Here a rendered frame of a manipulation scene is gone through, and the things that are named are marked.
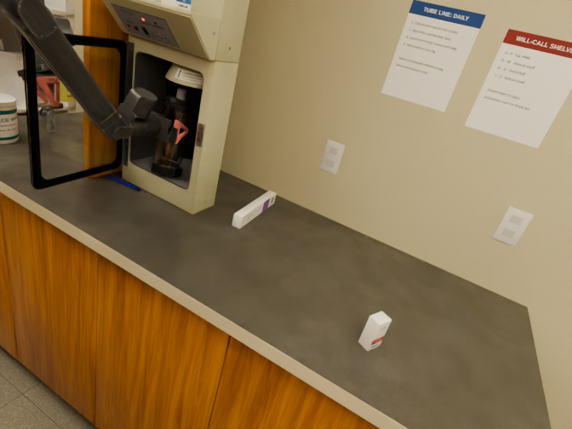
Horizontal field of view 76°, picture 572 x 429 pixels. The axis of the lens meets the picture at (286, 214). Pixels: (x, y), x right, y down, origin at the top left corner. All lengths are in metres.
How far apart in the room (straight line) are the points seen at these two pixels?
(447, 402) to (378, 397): 0.16
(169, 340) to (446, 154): 1.00
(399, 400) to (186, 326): 0.52
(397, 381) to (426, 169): 0.71
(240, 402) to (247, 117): 1.03
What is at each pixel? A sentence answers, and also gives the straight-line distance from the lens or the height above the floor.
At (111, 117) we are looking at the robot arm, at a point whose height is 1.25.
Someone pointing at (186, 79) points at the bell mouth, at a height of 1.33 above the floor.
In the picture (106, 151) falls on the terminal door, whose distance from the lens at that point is 1.31.
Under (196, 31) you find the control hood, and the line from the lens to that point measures 1.01.
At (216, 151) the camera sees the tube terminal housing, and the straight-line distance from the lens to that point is 1.19.
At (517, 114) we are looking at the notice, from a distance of 1.29.
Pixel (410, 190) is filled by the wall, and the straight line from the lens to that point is 1.34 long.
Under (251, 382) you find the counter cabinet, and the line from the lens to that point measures 0.97.
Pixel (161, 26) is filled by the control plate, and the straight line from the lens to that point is 1.10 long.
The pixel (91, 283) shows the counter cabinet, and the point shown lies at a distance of 1.23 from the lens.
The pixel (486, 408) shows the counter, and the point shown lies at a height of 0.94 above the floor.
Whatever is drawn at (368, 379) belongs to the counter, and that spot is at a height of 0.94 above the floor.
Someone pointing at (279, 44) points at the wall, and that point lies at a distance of 1.46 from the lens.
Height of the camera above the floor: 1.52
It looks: 26 degrees down
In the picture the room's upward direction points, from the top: 15 degrees clockwise
